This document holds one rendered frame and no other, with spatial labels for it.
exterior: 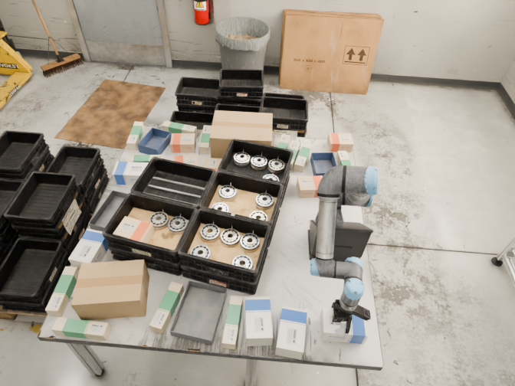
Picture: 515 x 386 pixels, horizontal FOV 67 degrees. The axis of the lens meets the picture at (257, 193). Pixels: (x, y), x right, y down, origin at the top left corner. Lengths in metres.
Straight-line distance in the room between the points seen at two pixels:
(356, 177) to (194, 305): 1.01
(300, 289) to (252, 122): 1.17
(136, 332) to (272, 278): 0.71
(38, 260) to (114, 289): 1.09
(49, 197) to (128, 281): 1.22
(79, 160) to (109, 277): 1.55
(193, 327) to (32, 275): 1.31
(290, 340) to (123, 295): 0.79
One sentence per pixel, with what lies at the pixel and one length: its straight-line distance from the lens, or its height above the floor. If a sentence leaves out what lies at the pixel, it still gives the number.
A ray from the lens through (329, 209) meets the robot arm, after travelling 1.65.
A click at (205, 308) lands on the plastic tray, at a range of 2.02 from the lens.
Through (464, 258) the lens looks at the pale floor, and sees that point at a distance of 3.46.
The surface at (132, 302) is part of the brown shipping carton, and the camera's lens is 1.93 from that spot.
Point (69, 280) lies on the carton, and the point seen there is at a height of 0.76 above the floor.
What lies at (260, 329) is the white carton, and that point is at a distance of 1.88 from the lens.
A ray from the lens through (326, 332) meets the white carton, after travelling 1.89.
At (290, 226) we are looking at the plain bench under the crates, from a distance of 2.31.
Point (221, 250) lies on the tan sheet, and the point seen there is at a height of 0.83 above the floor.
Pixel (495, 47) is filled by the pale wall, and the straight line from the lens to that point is 5.32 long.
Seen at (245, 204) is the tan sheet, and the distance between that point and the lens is 2.22.
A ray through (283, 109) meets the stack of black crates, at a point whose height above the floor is 0.49.
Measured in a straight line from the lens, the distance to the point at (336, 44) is 4.62.
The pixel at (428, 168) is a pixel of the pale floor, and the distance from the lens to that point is 4.06.
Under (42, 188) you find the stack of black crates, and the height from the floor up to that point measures 0.49.
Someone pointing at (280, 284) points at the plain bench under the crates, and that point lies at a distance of 2.09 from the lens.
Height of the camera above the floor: 2.51
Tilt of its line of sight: 47 degrees down
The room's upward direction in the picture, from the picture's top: 3 degrees clockwise
